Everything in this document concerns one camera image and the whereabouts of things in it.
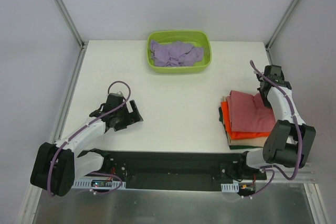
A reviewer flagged pink t-shirt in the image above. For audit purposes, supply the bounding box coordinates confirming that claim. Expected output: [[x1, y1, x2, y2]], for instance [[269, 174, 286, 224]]
[[226, 90, 276, 133]]

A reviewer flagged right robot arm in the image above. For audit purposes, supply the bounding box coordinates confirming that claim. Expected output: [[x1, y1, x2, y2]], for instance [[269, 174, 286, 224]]
[[236, 60, 316, 180]]

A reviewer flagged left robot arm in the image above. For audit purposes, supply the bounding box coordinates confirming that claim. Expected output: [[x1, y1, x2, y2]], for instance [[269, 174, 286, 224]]
[[30, 93, 143, 197]]

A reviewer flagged beige folded t-shirt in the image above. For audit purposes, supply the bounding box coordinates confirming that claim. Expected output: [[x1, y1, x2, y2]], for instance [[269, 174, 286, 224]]
[[222, 97, 267, 148]]

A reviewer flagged orange folded t-shirt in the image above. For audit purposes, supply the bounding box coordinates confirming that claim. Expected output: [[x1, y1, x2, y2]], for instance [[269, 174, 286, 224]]
[[220, 101, 270, 141]]

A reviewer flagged green plastic basin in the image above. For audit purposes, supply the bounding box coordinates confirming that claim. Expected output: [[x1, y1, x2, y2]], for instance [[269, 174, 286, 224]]
[[147, 30, 212, 73]]

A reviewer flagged lilac crumpled t-shirt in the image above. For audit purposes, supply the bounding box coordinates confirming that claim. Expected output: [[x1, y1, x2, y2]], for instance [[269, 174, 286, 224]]
[[150, 40, 204, 67]]

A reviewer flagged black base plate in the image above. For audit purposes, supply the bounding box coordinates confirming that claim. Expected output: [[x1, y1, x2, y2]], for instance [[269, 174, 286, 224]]
[[80, 152, 268, 191]]

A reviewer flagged right aluminium frame post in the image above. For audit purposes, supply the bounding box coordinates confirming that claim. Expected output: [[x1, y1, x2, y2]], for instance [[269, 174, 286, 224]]
[[265, 0, 301, 52]]

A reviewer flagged aluminium frame post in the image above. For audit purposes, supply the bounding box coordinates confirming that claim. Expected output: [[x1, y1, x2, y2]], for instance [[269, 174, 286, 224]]
[[265, 0, 301, 52], [54, 0, 85, 49]]

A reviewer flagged left slotted cable duct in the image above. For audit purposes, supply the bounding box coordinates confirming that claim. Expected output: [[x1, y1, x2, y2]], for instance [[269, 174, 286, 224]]
[[72, 178, 126, 190]]

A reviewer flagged slotted cable duct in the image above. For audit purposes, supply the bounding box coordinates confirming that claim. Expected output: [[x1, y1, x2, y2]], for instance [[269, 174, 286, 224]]
[[72, 178, 126, 190], [220, 183, 239, 193]]

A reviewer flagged aluminium front rail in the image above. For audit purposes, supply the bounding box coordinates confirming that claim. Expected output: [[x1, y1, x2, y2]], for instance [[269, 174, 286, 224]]
[[33, 155, 318, 183]]

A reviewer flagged right slotted cable duct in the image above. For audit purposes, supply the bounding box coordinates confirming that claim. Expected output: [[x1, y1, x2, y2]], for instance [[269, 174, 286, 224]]
[[220, 183, 239, 193]]

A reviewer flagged left aluminium frame post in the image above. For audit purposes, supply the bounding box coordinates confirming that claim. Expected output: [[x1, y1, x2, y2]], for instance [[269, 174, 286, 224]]
[[54, 0, 85, 49]]

